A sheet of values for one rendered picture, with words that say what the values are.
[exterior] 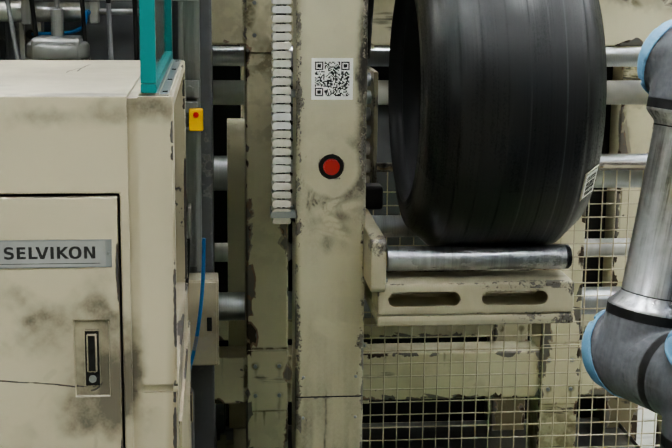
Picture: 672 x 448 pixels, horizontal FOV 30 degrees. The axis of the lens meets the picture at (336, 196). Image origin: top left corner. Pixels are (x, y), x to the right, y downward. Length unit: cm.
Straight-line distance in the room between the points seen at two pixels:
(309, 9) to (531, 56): 41
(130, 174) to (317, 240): 82
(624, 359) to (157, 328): 64
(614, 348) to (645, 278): 11
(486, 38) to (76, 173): 82
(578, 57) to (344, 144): 45
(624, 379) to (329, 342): 75
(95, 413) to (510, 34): 95
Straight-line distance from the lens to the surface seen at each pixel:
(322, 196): 229
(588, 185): 222
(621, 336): 178
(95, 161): 154
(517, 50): 211
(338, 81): 226
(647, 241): 177
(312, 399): 239
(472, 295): 227
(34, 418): 163
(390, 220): 253
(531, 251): 230
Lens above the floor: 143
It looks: 11 degrees down
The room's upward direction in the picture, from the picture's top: 1 degrees clockwise
